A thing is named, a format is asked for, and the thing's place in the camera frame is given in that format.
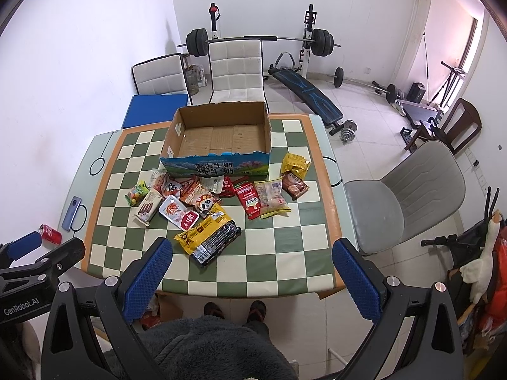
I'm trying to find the green fruit candy bag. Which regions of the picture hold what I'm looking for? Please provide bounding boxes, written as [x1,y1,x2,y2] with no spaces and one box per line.
[125,180,150,207]

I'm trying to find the silver spicy fish pouch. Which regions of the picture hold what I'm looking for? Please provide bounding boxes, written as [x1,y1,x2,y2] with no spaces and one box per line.
[158,195,199,231]

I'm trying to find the yellow black snack bag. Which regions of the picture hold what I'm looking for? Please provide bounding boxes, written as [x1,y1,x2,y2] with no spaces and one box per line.
[175,203,241,269]

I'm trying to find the orange sunflower seed bag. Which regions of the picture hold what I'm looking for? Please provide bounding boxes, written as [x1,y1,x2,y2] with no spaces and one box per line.
[181,178,220,218]

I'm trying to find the red long snack packet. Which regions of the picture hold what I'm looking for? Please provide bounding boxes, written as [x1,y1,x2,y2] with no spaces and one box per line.
[234,179,261,220]

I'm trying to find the clear pink snack bag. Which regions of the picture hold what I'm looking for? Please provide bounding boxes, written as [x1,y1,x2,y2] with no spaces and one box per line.
[254,177,291,219]

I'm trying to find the brown red snack packet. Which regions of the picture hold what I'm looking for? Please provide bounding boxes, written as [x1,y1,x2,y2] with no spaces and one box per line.
[282,172,309,201]

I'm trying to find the yellow crinkled snack bag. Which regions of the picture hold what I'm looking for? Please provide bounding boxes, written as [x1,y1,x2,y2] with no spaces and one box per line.
[280,153,311,180]

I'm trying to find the white red shrimp snack bag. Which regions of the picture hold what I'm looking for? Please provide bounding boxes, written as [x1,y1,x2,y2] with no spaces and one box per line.
[151,170,182,199]

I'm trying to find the white beige pouch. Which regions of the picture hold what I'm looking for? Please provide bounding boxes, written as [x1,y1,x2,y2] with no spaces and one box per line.
[200,175,224,195]

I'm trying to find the red chocolate snack packet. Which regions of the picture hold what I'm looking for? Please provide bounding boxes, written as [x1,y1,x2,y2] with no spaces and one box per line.
[219,176,249,198]

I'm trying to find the blue smartphone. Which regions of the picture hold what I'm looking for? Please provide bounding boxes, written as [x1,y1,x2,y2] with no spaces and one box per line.
[62,196,82,231]

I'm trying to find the checkered green table mat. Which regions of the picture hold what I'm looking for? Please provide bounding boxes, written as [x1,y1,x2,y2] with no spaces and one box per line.
[81,115,344,298]

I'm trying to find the grey shell chair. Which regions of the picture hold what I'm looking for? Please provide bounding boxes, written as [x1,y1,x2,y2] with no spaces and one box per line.
[344,140,466,256]

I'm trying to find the cardboard milk box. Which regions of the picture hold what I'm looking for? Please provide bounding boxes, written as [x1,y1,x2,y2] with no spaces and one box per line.
[160,101,272,178]

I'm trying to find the dark wooden chair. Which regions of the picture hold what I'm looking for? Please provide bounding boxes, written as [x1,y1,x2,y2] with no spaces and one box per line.
[404,98,482,155]

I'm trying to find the chrome dumbbell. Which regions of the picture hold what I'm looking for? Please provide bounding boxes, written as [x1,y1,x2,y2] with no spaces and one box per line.
[339,119,357,143]

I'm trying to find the white padded chair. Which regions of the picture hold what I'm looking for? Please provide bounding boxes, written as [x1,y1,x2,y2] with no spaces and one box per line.
[208,39,269,109]

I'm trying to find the floor barbell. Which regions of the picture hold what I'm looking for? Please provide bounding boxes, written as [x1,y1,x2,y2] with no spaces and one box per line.
[333,67,403,104]

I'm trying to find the black sit-up bench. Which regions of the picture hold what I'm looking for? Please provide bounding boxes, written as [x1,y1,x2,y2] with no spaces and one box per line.
[268,52,344,136]

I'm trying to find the barbell on rack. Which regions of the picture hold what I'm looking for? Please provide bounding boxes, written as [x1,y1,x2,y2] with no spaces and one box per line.
[177,3,340,76]

